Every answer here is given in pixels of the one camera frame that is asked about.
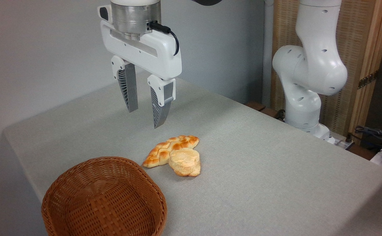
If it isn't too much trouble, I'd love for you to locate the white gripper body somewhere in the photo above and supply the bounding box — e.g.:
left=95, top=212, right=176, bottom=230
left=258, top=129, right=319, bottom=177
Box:
left=97, top=5, right=182, bottom=81

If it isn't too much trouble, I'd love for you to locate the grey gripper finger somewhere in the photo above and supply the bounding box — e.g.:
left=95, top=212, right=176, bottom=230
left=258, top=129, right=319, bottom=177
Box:
left=147, top=74, right=176, bottom=129
left=111, top=55, right=139, bottom=113

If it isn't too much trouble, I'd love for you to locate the round pale bread bun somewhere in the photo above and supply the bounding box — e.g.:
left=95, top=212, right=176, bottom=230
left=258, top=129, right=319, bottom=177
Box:
left=169, top=147, right=201, bottom=177

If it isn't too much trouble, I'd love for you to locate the braided golden bread loaf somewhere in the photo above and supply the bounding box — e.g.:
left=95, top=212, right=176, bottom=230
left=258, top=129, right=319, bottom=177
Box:
left=142, top=135, right=200, bottom=168

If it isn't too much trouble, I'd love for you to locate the brown wicker basket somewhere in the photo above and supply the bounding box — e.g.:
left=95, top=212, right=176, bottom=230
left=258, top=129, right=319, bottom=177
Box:
left=41, top=156, right=168, bottom=236

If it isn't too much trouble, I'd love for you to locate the brown wooden screen foot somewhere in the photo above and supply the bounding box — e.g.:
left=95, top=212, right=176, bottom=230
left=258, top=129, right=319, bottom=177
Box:
left=245, top=102, right=285, bottom=120

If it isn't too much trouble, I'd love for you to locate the metal screen hinge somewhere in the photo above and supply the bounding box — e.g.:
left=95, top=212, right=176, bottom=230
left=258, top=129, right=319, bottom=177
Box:
left=358, top=70, right=378, bottom=89

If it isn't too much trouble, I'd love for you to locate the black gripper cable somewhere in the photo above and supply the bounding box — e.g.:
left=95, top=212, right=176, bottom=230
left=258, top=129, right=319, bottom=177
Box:
left=148, top=21, right=180, bottom=56

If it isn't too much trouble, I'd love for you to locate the black cable bundle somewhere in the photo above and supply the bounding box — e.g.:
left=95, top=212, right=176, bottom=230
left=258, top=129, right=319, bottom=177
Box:
left=354, top=126, right=382, bottom=154

